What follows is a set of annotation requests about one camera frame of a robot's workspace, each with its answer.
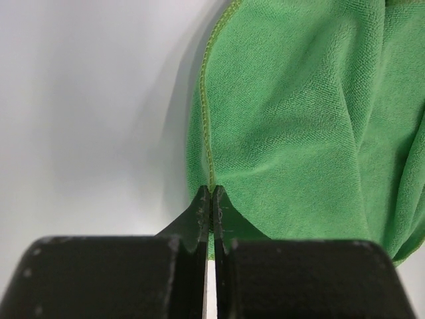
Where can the green microfiber towel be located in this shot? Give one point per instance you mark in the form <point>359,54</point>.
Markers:
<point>311,115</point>

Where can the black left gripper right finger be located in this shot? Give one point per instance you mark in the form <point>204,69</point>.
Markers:
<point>257,277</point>

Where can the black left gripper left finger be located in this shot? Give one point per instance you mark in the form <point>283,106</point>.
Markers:
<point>160,276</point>

